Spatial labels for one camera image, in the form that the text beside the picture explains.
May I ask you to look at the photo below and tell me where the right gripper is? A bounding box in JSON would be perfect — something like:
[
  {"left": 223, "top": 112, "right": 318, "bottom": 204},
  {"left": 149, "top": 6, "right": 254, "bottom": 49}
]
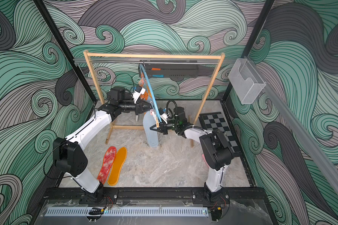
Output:
[{"left": 152, "top": 118, "right": 181, "bottom": 135}]

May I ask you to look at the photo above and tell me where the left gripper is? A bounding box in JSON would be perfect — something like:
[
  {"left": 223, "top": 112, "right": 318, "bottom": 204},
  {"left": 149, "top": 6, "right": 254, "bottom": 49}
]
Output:
[{"left": 119, "top": 100, "right": 154, "bottom": 117}]

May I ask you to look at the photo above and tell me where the grey blue insole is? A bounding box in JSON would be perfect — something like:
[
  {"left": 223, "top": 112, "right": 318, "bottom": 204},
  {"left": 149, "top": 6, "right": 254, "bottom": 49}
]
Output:
[{"left": 143, "top": 111, "right": 159, "bottom": 148}]

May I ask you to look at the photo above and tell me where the blue clip hanger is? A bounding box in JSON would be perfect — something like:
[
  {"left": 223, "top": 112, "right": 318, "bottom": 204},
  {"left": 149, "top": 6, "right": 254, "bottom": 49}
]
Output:
[{"left": 139, "top": 63, "right": 162, "bottom": 127}]

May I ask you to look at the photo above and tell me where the red patterned insole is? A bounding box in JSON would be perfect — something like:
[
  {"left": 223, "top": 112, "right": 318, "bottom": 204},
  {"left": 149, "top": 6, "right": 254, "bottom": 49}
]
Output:
[{"left": 97, "top": 146, "right": 117, "bottom": 185}]

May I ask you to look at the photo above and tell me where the orange insole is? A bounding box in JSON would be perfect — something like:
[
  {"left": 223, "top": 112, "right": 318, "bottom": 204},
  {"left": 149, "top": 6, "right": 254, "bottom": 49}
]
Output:
[
  {"left": 108, "top": 147, "right": 127, "bottom": 186},
  {"left": 139, "top": 79, "right": 151, "bottom": 102}
]

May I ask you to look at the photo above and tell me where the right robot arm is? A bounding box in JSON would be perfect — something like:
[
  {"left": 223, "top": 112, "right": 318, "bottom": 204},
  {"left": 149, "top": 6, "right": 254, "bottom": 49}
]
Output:
[{"left": 150, "top": 100, "right": 234, "bottom": 203}]

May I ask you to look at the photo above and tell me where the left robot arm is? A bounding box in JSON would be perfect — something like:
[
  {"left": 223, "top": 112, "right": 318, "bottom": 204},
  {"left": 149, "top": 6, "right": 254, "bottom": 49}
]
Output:
[{"left": 52, "top": 86, "right": 152, "bottom": 194}]

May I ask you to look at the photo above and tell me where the wooden clothes rack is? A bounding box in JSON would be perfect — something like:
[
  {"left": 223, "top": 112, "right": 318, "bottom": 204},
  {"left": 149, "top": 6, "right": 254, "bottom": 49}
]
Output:
[{"left": 83, "top": 50, "right": 226, "bottom": 148}]

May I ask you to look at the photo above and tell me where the pink microphone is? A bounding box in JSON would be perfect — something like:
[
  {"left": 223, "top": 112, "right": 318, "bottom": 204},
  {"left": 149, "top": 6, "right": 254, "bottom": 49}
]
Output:
[{"left": 201, "top": 154, "right": 209, "bottom": 167}]

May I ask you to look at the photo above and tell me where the black white chessboard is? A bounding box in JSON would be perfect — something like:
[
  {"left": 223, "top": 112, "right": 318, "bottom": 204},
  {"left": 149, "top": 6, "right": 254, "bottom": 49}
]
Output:
[{"left": 199, "top": 112, "right": 241, "bottom": 157}]

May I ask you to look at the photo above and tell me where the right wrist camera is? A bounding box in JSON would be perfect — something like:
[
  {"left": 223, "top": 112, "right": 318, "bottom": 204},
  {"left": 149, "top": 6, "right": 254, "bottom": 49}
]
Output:
[{"left": 159, "top": 108, "right": 169, "bottom": 124}]

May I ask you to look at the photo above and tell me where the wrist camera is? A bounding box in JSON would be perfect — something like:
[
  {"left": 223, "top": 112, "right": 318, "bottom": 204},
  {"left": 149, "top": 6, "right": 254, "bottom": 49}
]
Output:
[
  {"left": 159, "top": 108, "right": 169, "bottom": 124},
  {"left": 132, "top": 86, "right": 146, "bottom": 103}
]

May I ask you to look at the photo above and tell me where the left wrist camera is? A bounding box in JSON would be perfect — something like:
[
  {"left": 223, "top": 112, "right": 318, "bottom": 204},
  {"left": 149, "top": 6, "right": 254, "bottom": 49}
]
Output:
[{"left": 132, "top": 86, "right": 146, "bottom": 103}]

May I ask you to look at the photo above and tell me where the black wall tool holder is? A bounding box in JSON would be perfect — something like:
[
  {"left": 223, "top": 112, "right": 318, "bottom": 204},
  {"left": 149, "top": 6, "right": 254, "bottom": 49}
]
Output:
[{"left": 138, "top": 64, "right": 199, "bottom": 80}]

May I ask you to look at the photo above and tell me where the clear acrylic wall box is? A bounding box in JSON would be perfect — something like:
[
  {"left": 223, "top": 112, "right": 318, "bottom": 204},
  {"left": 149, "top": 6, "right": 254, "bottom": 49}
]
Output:
[{"left": 229, "top": 58, "right": 266, "bottom": 105}]

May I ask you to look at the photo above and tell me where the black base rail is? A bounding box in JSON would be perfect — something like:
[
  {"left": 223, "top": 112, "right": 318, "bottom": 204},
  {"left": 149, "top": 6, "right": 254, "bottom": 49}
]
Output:
[{"left": 44, "top": 187, "right": 267, "bottom": 205}]

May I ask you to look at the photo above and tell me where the white slotted cable duct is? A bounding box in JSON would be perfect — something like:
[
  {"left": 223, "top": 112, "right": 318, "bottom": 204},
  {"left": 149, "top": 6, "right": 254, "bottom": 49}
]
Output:
[{"left": 44, "top": 206, "right": 209, "bottom": 217}]

